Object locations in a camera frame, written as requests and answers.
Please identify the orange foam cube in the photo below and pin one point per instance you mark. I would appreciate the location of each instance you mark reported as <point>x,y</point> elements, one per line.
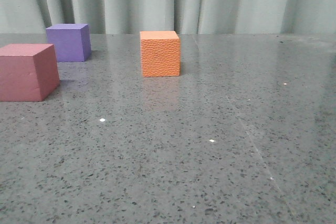
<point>160,53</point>

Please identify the grey-green curtain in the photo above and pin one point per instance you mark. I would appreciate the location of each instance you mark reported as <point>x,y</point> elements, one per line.
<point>182,16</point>

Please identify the purple foam cube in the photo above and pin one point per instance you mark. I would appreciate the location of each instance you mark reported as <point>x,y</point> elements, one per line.
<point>71,41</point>

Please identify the red foam cube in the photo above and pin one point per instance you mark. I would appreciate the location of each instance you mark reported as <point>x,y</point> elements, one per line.
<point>29,72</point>

